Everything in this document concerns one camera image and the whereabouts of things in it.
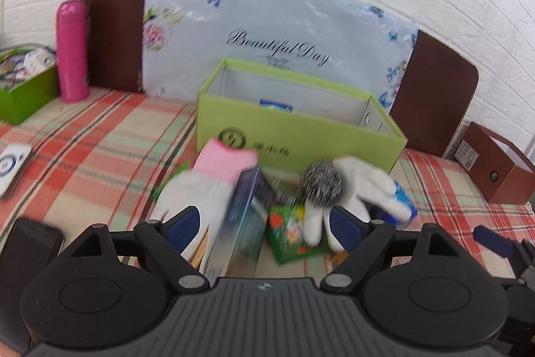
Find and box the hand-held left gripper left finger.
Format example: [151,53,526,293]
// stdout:
[63,205,210,293]

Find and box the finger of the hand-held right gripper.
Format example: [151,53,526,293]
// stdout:
[473,225,523,261]

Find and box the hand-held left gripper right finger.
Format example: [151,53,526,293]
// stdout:
[321,205,456,295]

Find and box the white glove with pink cuff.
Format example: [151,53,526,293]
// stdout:
[149,138,260,272]

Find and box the steel wool scrubber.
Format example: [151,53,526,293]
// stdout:
[302,159,344,203]

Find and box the white work glove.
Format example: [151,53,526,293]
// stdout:
[303,156,408,251]

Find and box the green snack packet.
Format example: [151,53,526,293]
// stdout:
[266,203,331,263]

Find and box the silver toothpaste box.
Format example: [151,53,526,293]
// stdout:
[205,166,277,278]

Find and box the blue mint box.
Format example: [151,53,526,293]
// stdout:
[370,181,419,224]

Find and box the large green cardboard box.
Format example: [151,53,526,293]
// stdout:
[196,57,408,174]

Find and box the bright green wrapper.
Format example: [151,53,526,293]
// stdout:
[152,167,187,201]

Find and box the brown cardboard box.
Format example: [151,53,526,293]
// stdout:
[453,121,535,205]

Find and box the plaid blanket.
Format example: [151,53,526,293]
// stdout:
[0,86,535,291]

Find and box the blue and white packet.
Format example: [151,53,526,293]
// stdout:
[259,98,299,113]

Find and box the black smartphone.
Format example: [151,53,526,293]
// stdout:
[0,217,65,353]

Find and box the white flat device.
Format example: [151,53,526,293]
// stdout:
[0,144,33,199]

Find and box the small green cardboard box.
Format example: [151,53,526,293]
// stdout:
[0,43,59,125]

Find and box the pink thermos bottle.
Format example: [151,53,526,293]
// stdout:
[56,0,90,103]

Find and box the brown wooden headboard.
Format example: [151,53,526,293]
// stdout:
[81,0,479,157]

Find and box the floral Beautiful Day board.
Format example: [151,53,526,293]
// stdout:
[140,0,419,115]

